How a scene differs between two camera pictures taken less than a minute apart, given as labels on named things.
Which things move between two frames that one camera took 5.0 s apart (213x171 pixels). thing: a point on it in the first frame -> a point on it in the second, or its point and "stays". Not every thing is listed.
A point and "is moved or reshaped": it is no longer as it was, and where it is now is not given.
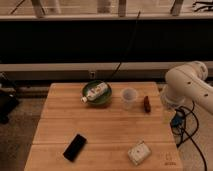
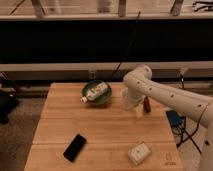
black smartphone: (75, 147) stays
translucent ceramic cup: (128, 98) is moved or reshaped
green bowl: (100, 101) stays
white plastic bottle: (95, 93) stays
